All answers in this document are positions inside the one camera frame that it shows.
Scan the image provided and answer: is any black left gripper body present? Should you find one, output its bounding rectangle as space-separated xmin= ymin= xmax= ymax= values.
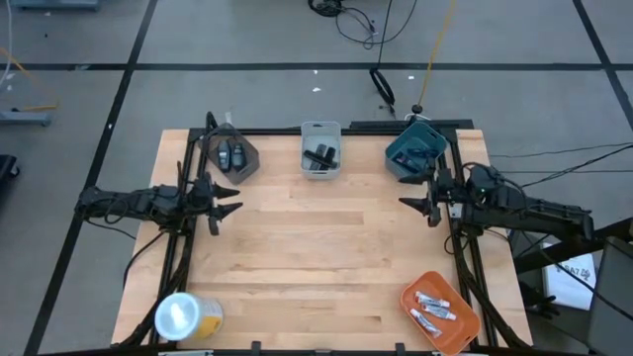
xmin=190 ymin=175 xmax=223 ymax=237

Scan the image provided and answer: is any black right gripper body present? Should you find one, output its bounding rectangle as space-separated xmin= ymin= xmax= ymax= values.
xmin=423 ymin=156 xmax=465 ymax=229

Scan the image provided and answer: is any dark grey oval razor case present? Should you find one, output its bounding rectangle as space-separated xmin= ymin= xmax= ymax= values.
xmin=217 ymin=139 xmax=232 ymax=173
xmin=230 ymin=141 xmax=247 ymax=172

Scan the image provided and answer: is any dark translucent plastic bin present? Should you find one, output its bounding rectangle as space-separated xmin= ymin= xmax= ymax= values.
xmin=200 ymin=122 xmax=261 ymax=186

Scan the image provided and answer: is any teal plastic bin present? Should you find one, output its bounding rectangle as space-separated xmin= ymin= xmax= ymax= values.
xmin=384 ymin=121 xmax=449 ymax=182

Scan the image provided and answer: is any light grey plastic bin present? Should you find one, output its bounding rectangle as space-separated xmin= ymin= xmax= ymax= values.
xmin=300 ymin=121 xmax=343 ymax=180

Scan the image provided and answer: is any white yellow wipes canister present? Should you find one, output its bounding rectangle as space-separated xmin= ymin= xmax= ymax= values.
xmin=153 ymin=291 xmax=226 ymax=342

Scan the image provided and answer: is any orange plastic bin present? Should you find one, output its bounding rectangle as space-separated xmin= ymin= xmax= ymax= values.
xmin=400 ymin=270 xmax=483 ymax=356

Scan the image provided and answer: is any black diagonal beam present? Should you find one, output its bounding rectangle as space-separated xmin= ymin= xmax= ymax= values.
xmin=513 ymin=217 xmax=633 ymax=276

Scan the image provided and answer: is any grey flat bar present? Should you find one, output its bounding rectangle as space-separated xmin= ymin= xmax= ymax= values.
xmin=0 ymin=109 xmax=53 ymax=128

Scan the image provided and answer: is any black object on floor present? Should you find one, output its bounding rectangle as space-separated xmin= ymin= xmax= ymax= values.
xmin=0 ymin=153 xmax=21 ymax=199

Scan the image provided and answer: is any grey floor object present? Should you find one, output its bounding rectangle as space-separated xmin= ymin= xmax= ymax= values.
xmin=9 ymin=0 xmax=100 ymax=12

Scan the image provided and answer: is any black aluminium table frame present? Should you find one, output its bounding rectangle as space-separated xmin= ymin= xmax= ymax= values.
xmin=111 ymin=118 xmax=533 ymax=356

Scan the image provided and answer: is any black strap loop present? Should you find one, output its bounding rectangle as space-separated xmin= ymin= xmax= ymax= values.
xmin=369 ymin=67 xmax=397 ymax=119

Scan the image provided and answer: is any thin black floor cable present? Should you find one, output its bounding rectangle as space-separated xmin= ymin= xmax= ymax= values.
xmin=489 ymin=141 xmax=633 ymax=159

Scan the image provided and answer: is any yellow hanging cable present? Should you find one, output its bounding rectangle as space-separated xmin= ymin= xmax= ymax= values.
xmin=417 ymin=0 xmax=457 ymax=108

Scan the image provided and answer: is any thick black floor cable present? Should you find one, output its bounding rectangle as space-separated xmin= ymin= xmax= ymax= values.
xmin=513 ymin=145 xmax=633 ymax=192

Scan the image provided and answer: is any black hanging cable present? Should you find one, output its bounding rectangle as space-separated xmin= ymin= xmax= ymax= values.
xmin=377 ymin=0 xmax=394 ymax=68

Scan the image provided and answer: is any tangled black floor cable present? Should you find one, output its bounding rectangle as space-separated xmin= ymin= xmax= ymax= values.
xmin=307 ymin=0 xmax=419 ymax=50

